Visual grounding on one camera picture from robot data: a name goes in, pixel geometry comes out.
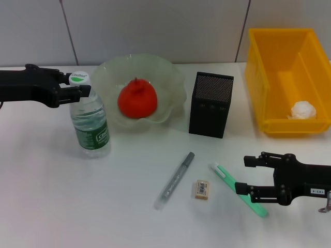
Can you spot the orange toy fruit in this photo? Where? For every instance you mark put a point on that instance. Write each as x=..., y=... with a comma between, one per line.
x=137, y=100

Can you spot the yellow plastic bin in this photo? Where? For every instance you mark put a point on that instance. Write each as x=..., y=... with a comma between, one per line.
x=284, y=64

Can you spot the green glass fruit plate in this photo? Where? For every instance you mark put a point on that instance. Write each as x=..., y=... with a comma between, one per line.
x=111, y=69

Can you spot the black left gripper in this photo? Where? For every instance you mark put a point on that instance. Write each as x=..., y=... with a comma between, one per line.
x=26, y=85

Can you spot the clear water bottle green label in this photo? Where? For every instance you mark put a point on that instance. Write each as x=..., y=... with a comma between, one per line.
x=90, y=124

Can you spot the beige eraser with barcode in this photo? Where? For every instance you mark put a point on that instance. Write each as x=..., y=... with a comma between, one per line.
x=202, y=189

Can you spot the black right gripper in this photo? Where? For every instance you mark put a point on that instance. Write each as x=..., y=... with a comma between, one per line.
x=302, y=180

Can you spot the mint green pen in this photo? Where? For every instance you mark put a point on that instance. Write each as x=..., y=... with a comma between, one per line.
x=225, y=177

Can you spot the grey marker pen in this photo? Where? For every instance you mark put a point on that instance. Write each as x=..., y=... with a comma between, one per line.
x=178, y=173

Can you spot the white paper ball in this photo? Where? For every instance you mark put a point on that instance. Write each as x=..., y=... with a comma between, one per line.
x=302, y=109

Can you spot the black mesh pen holder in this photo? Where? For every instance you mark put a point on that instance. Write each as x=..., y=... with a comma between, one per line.
x=209, y=111

